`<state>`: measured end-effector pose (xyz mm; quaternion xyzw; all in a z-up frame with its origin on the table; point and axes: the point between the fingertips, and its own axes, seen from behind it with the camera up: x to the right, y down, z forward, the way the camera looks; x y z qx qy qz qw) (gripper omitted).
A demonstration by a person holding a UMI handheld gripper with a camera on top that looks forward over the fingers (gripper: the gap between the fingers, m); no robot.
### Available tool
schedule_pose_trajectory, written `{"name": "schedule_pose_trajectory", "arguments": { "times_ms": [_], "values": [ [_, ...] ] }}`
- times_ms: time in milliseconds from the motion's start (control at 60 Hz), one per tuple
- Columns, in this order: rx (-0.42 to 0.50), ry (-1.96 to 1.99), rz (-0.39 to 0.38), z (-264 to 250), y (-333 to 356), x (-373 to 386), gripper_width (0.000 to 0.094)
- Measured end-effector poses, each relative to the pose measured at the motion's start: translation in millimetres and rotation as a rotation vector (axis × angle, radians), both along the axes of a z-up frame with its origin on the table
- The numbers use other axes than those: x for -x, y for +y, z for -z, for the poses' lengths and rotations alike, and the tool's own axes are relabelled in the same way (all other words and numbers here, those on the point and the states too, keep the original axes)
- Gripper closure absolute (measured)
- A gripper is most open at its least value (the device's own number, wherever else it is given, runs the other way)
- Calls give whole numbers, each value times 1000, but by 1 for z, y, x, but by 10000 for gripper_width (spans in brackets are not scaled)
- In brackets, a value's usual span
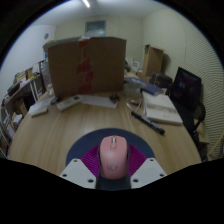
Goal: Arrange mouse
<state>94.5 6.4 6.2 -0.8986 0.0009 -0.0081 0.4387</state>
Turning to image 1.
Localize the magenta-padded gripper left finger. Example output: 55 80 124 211
59 144 102 190

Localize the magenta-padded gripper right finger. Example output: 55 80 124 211
127 143 168 190

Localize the pink computer mouse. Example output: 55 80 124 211
98 134 130 181

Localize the dark blue mouse pad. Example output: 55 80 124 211
65 128 156 168

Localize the black marker pen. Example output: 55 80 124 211
130 110 166 136

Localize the white open notebook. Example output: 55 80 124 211
141 91 184 127

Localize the black office chair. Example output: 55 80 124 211
173 99 208 158

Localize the white paper sheet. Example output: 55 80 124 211
78 94 119 109

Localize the blue book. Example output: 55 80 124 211
123 76 164 97

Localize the black laptop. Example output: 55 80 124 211
169 66 203 113

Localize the wooden side desk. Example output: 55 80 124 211
4 66 44 108

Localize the large brown cardboard box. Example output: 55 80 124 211
47 36 128 99

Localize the tall brown cardboard box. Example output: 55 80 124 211
142 44 165 78

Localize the grey door with window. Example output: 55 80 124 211
84 20 107 38

